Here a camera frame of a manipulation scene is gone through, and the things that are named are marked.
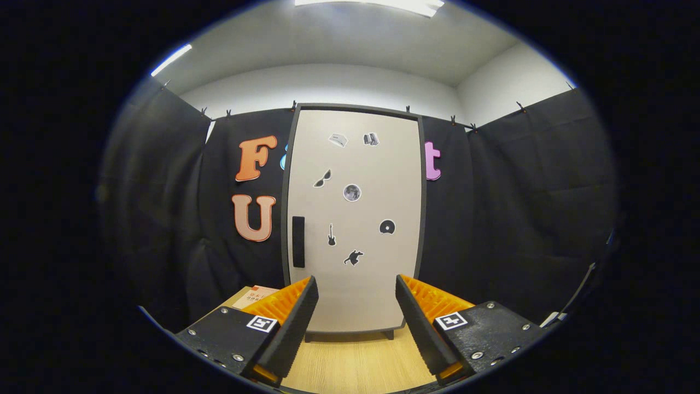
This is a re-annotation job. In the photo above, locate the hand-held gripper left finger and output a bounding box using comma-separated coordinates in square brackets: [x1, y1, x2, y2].
[175, 275, 319, 386]

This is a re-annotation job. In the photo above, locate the black backdrop cloth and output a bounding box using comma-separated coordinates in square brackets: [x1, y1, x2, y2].
[98, 82, 619, 334]

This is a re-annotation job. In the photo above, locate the black door handle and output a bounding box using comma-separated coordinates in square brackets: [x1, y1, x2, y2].
[292, 216, 306, 269]

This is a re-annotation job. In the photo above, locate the dark grey shoe cabinet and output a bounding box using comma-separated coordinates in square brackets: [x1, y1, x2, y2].
[280, 103, 428, 343]

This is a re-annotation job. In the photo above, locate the ceiling light panel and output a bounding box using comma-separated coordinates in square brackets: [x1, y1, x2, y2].
[150, 44, 193, 77]
[294, 0, 445, 18]

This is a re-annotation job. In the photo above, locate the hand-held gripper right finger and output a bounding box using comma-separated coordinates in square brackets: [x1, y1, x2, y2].
[395, 274, 549, 383]

